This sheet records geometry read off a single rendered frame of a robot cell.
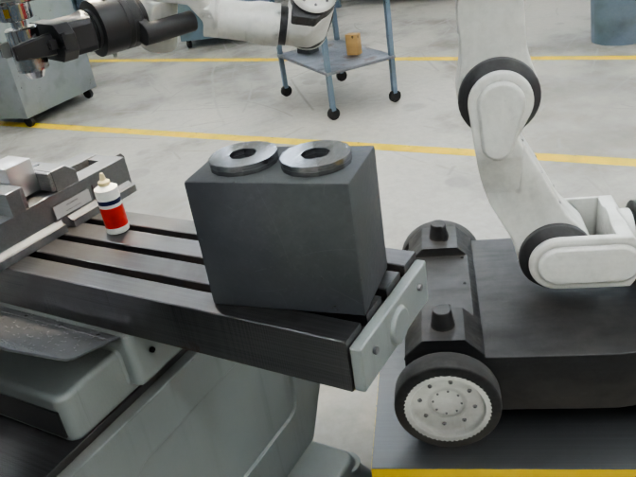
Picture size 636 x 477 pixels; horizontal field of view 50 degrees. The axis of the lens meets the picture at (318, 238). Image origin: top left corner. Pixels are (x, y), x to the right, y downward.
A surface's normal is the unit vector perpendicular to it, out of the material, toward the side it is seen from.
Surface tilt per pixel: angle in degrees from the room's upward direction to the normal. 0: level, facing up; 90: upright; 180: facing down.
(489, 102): 90
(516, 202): 90
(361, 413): 0
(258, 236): 90
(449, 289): 0
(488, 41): 90
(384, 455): 0
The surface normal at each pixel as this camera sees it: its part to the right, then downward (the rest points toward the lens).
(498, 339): -0.14, -0.87
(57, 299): -0.47, 0.47
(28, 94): 0.90, 0.08
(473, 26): -0.13, 0.48
